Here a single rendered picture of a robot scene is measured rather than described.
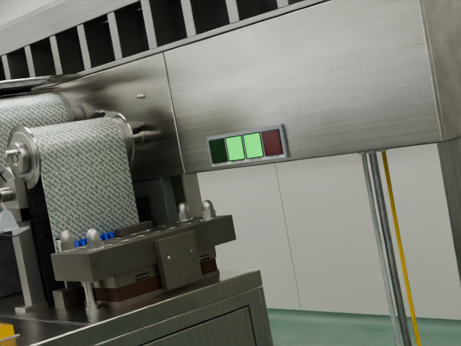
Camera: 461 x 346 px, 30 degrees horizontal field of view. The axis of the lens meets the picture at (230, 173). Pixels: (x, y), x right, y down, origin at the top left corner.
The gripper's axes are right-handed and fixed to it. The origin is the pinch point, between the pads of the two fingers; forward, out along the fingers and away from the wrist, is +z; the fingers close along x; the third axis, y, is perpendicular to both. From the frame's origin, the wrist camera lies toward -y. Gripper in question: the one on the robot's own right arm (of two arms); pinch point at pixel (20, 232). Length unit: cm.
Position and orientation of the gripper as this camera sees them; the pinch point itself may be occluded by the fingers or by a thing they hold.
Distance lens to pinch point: 194.5
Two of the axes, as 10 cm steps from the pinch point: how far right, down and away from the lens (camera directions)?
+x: -6.5, 1.0, 7.6
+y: -1.9, -9.8, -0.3
